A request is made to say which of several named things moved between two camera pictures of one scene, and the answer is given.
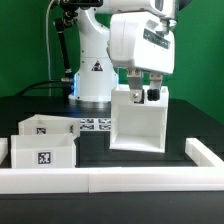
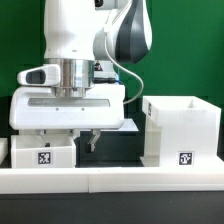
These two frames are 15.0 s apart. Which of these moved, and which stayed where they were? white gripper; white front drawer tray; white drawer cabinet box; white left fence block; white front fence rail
Moved: white gripper; white drawer cabinet box
Stayed: white front fence rail; white front drawer tray; white left fence block
